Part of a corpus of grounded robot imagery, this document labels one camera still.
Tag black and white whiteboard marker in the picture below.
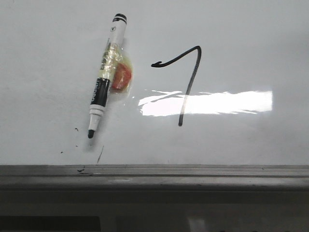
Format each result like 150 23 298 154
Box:
87 13 127 139

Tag white whiteboard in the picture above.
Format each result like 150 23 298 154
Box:
0 0 309 190

